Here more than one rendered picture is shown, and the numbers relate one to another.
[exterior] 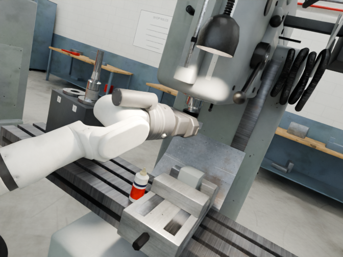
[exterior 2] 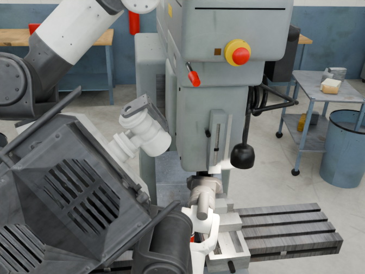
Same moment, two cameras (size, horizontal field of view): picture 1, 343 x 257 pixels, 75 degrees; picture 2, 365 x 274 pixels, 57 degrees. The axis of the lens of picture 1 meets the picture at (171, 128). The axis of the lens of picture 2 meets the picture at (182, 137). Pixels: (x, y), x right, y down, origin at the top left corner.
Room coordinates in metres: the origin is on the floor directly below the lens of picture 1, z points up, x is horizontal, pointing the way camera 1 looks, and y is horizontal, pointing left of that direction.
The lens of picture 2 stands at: (-0.19, 0.57, 1.98)
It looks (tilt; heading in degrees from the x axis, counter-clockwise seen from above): 30 degrees down; 328
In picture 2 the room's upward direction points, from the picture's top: 2 degrees clockwise
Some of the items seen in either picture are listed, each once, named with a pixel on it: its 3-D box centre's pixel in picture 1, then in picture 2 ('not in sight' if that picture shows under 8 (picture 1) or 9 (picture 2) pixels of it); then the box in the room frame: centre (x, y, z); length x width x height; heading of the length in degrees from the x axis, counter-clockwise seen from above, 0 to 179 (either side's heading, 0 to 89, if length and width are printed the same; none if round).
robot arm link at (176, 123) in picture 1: (166, 122); (202, 193); (0.56, 0.02, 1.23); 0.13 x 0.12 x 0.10; 52
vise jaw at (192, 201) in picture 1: (179, 193); (220, 223); (0.55, -0.08, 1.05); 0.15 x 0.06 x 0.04; 68
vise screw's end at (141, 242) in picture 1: (141, 240); (231, 267); (0.39, -0.01, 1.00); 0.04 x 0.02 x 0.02; 158
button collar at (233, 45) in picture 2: not in sight; (237, 53); (0.42, 0.05, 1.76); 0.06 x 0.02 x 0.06; 67
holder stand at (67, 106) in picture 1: (77, 119); not in sight; (0.83, 0.36, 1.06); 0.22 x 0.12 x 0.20; 60
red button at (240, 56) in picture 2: not in sight; (240, 55); (0.39, 0.06, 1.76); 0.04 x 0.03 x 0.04; 67
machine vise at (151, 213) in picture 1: (179, 200); (218, 224); (0.58, -0.09, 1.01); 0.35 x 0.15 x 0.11; 158
